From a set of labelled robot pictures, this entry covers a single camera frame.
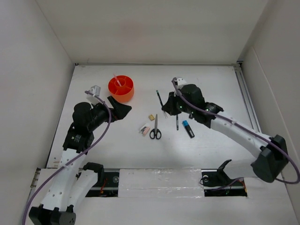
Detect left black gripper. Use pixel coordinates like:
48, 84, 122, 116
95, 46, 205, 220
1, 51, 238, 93
87, 96, 131, 131

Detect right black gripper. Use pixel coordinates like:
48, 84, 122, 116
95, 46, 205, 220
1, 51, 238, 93
162, 90, 195, 116

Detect black pen green end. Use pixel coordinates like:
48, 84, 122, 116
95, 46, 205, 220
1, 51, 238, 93
156, 90, 164, 107

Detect pink transparent pen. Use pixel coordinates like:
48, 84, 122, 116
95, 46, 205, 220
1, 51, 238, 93
113, 74, 122, 87

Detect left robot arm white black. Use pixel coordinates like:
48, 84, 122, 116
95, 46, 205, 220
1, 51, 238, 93
25, 92, 132, 225

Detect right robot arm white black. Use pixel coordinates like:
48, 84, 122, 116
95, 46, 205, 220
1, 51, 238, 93
162, 81, 288, 183

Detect thin black pen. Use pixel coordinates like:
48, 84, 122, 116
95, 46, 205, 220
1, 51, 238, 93
176, 115, 179, 131

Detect orange round divided container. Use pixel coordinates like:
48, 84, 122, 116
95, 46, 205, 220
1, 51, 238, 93
108, 75, 135, 103

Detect blue cap black highlighter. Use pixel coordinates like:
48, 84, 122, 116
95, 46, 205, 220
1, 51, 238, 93
182, 120, 195, 138

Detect small tan eraser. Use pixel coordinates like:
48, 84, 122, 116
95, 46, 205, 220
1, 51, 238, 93
149, 114, 155, 120

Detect pink white mini stapler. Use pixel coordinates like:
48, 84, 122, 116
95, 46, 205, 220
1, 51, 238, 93
139, 123, 150, 136

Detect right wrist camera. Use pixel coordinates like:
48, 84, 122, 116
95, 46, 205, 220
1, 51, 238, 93
173, 77, 187, 89

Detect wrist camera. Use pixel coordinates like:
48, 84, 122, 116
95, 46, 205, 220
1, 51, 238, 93
173, 77, 187, 89
85, 85, 101, 105

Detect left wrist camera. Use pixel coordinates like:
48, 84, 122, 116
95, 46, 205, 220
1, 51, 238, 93
85, 85, 101, 105

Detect black handled scissors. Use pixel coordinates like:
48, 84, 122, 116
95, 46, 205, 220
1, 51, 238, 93
150, 114, 162, 140

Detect aluminium rail right side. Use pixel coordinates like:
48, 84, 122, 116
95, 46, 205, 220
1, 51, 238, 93
232, 61, 261, 132

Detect metal rail at table front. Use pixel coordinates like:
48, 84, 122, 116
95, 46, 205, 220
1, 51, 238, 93
86, 169, 248, 198

